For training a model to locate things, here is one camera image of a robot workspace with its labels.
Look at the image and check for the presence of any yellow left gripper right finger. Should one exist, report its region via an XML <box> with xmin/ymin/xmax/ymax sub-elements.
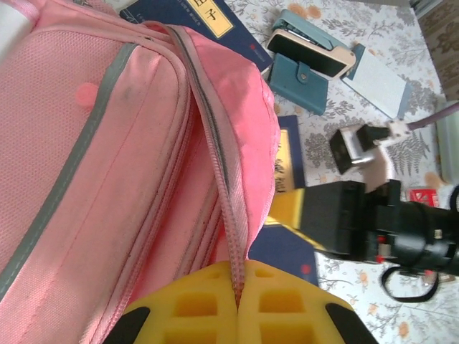
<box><xmin>238</xmin><ymin>259</ymin><xmax>379</xmax><ymax>344</ymax></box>

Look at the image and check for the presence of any white notebook with blue spine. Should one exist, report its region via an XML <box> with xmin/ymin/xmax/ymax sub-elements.
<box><xmin>340</xmin><ymin>43</ymin><xmax>412</xmax><ymax>120</ymax></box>

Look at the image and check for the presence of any black and beige block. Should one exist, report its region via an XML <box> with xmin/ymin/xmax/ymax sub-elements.
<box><xmin>267</xmin><ymin>30</ymin><xmax>356</xmax><ymax>80</ymax></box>

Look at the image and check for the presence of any pale green pencil case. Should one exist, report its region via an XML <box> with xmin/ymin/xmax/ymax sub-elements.
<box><xmin>435</xmin><ymin>102</ymin><xmax>459</xmax><ymax>183</ymax></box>

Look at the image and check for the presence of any red card box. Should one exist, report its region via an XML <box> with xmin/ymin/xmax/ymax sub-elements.
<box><xmin>408</xmin><ymin>188</ymin><xmax>440</xmax><ymax>207</ymax></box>

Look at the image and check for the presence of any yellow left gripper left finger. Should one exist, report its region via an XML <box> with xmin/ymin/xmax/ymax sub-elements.
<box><xmin>105</xmin><ymin>260</ymin><xmax>240</xmax><ymax>344</ymax></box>

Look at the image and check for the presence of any navy book with yellow label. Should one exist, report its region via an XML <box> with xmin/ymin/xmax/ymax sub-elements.
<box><xmin>120</xmin><ymin>0</ymin><xmax>274</xmax><ymax>72</ymax></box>
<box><xmin>247</xmin><ymin>115</ymin><xmax>320</xmax><ymax>287</ymax></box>

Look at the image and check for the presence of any teal snap wallet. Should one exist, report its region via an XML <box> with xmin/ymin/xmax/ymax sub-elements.
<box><xmin>268</xmin><ymin>53</ymin><xmax>330</xmax><ymax>116</ymax></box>

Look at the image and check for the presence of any pink backpack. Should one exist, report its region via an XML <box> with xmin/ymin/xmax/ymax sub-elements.
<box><xmin>0</xmin><ymin>0</ymin><xmax>281</xmax><ymax>344</ymax></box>

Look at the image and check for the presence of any thin black right camera cable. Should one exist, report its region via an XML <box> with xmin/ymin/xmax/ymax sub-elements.
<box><xmin>379</xmin><ymin>267</ymin><xmax>443</xmax><ymax>302</ymax></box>

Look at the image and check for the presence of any yellow illustrated book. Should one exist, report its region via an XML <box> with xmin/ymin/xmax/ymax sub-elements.
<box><xmin>265</xmin><ymin>188</ymin><xmax>323</xmax><ymax>252</ymax></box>

